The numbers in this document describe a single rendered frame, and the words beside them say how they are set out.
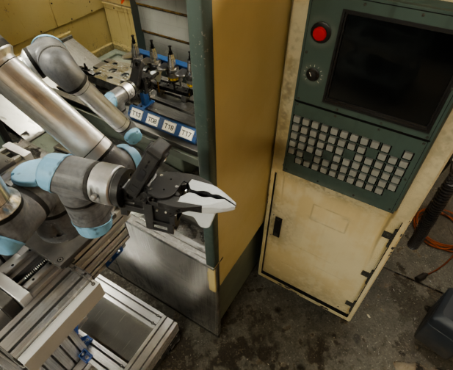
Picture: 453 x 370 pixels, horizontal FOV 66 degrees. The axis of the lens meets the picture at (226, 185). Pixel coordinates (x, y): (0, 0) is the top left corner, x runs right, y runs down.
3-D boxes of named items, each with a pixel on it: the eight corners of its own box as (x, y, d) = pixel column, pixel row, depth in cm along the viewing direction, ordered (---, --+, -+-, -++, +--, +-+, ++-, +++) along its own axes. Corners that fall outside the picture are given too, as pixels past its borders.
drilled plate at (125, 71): (125, 95, 199) (123, 87, 195) (89, 81, 209) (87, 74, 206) (151, 78, 212) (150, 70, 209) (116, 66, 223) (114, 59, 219)
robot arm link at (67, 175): (67, 174, 72) (52, 141, 65) (115, 184, 69) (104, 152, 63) (42, 201, 66) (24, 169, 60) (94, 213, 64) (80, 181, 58)
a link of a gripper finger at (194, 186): (238, 214, 63) (190, 204, 65) (240, 189, 59) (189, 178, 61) (233, 226, 61) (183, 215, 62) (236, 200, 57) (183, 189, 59)
